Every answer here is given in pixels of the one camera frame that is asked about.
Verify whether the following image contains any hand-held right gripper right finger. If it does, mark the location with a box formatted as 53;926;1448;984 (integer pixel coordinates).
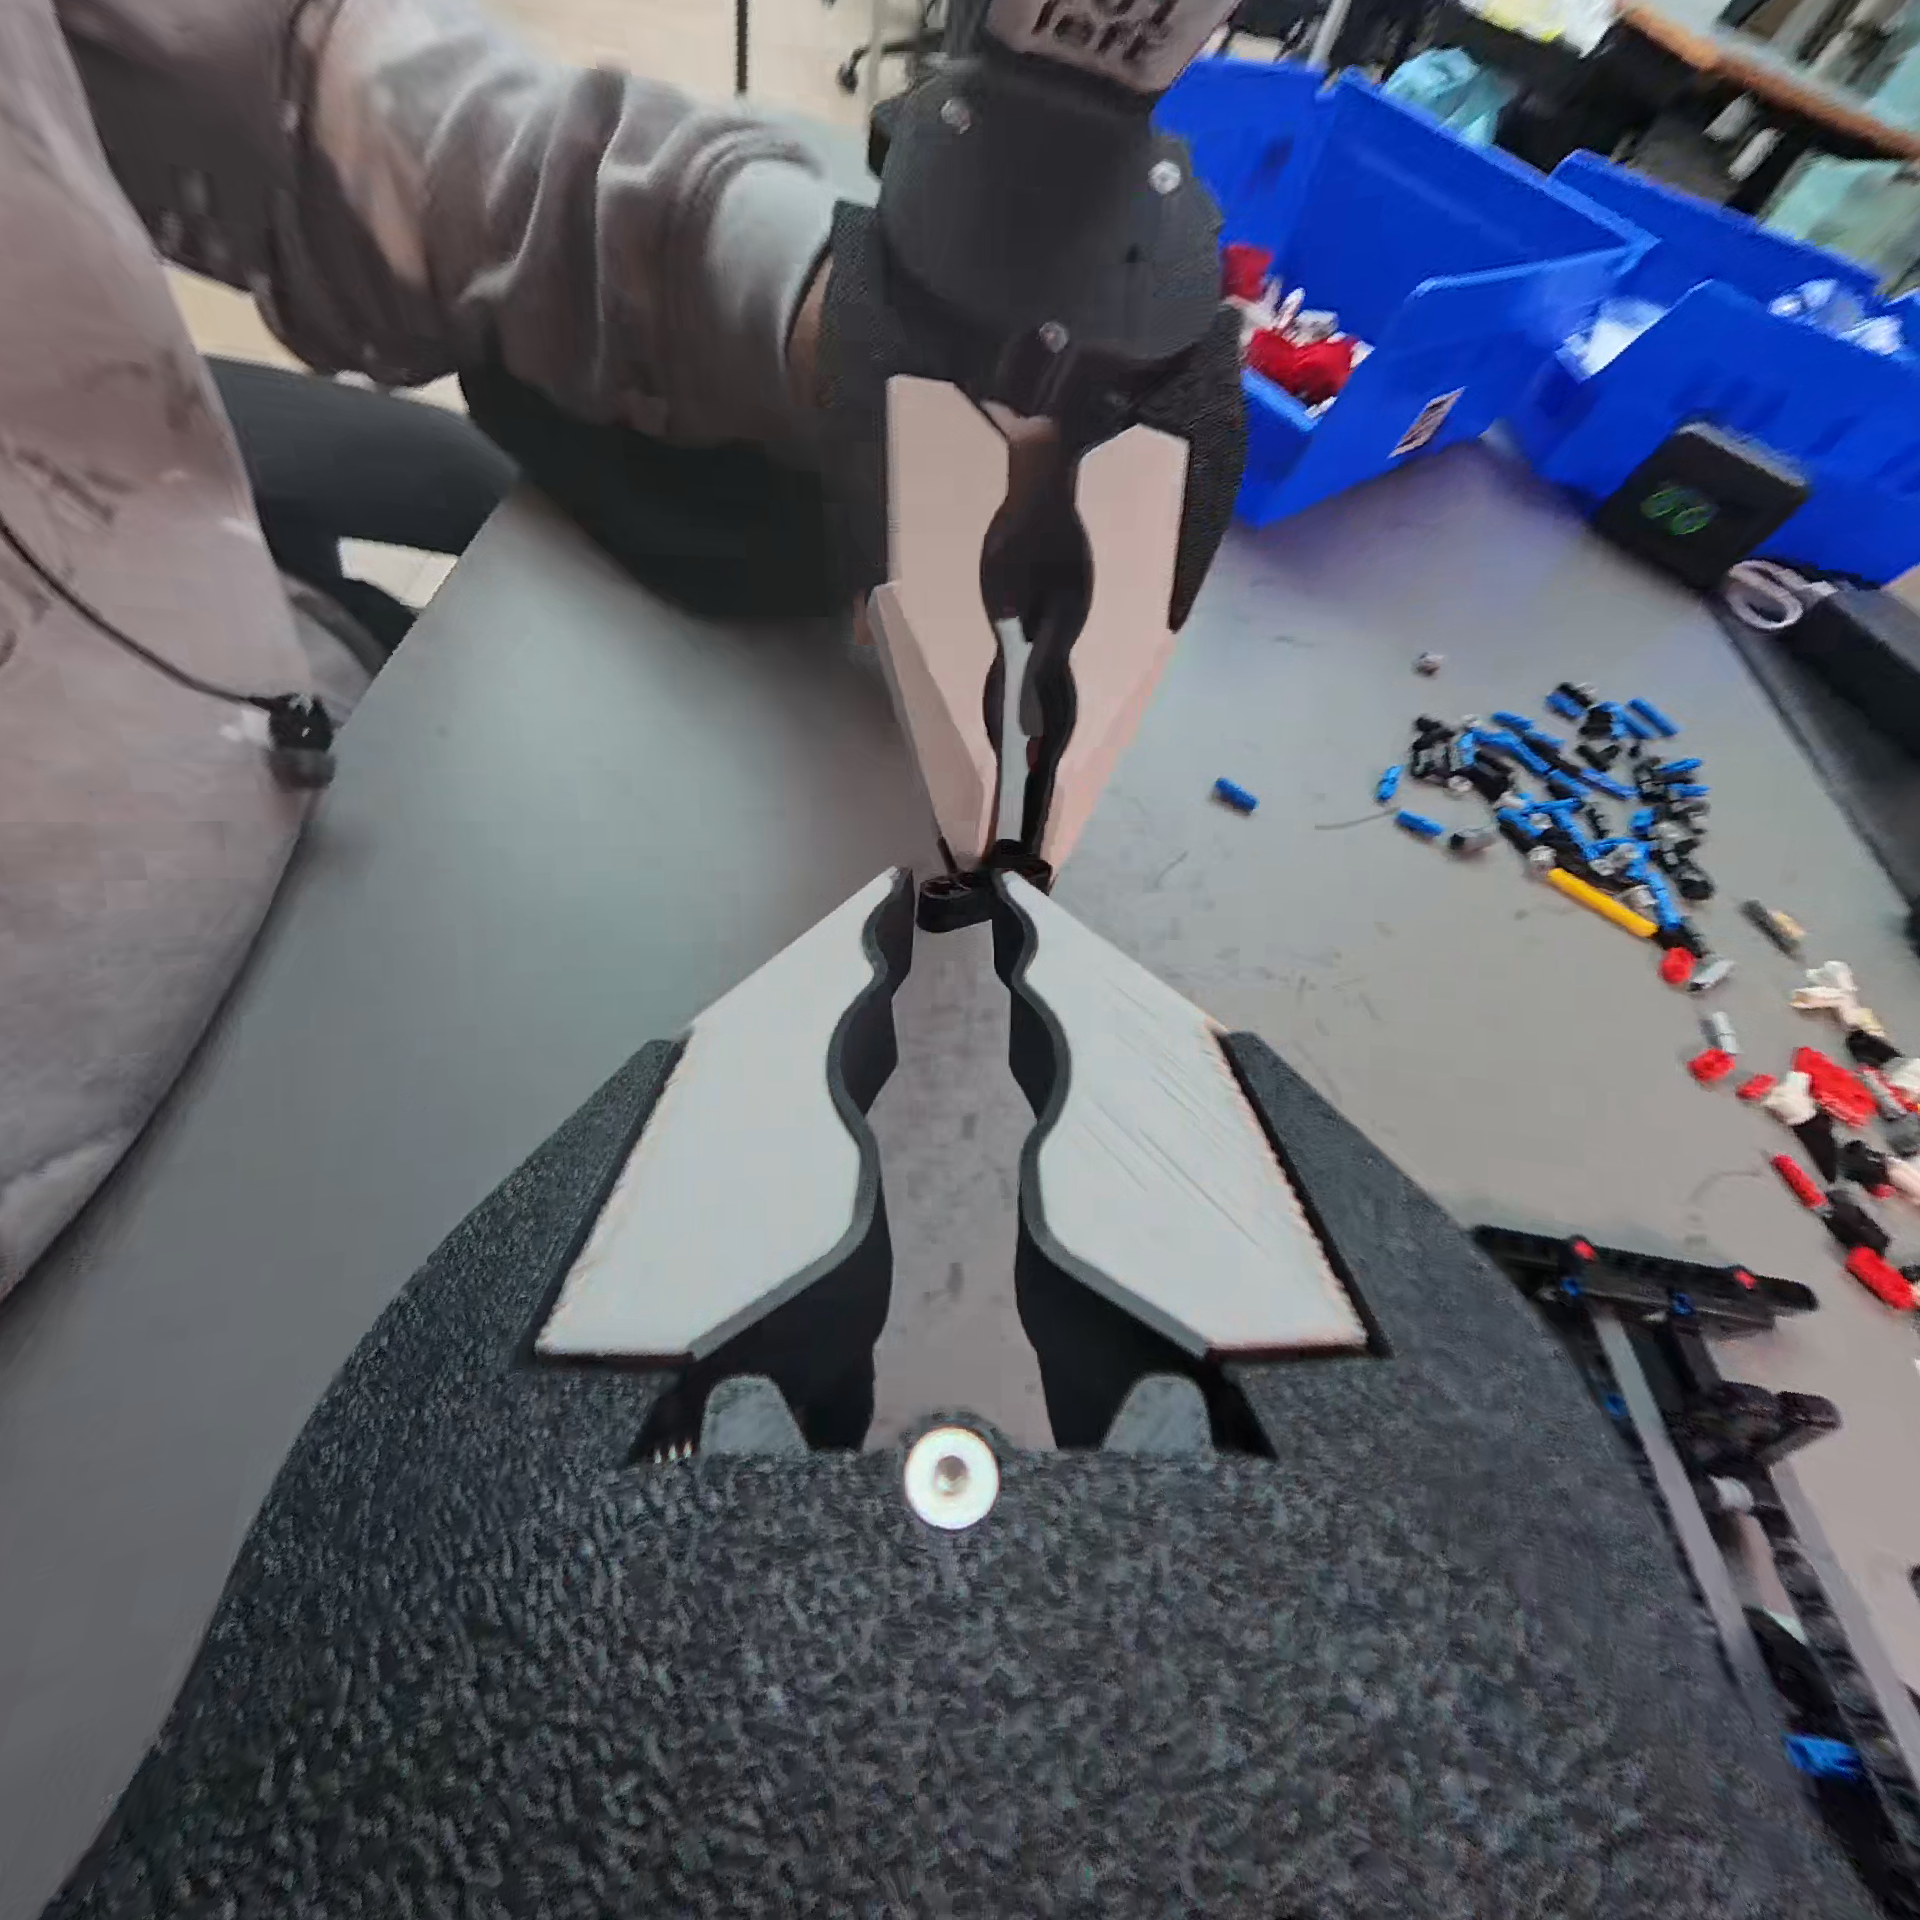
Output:
992;870;1368;1364

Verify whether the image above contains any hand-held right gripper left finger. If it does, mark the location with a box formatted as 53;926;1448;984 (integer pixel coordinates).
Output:
537;866;916;1364

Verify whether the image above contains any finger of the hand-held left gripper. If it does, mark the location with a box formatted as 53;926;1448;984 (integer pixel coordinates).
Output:
867;373;1012;856
1025;422;1191;883

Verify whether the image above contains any black angled toy beam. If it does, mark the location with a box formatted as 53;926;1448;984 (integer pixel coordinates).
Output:
919;843;1052;936

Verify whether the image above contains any black forearm rest pad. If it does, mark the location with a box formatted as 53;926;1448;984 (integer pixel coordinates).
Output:
456;360;887;619

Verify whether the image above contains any person's left forearm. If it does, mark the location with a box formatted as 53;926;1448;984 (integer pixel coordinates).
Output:
53;0;841;453

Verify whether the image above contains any grey desk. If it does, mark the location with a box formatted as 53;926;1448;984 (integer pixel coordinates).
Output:
0;435;1920;1920

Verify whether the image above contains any red white parts heap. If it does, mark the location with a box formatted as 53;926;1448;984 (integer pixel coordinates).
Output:
1222;248;1368;409

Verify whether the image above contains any teal plastic bag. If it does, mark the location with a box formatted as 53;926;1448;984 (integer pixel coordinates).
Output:
1421;46;1519;126

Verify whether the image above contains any grey black toy truck chassis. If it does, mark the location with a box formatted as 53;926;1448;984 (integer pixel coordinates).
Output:
1469;1222;1920;1920

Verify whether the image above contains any yellow toy axle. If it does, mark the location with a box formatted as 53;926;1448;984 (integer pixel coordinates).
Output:
1544;866;1660;939

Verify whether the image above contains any black office chair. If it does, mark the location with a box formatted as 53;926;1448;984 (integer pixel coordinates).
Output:
200;356;519;654

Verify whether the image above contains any black charger green display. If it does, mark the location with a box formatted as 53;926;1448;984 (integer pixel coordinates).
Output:
1593;422;1813;590

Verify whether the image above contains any black clip-on microphone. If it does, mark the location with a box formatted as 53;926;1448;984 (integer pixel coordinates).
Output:
0;517;339;788

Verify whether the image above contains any pile of red white pieces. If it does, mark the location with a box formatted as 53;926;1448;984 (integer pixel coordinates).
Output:
1657;944;1920;1315

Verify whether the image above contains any black power adapter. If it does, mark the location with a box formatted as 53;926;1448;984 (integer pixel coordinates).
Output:
1785;585;1920;712

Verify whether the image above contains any background wooden table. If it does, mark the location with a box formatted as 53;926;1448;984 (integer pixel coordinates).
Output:
1620;0;1920;161

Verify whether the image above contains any clear plastic bag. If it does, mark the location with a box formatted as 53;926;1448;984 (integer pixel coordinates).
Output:
1767;276;1920;361

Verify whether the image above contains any person's grey hoodie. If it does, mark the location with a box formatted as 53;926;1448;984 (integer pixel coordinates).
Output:
0;0;377;1308

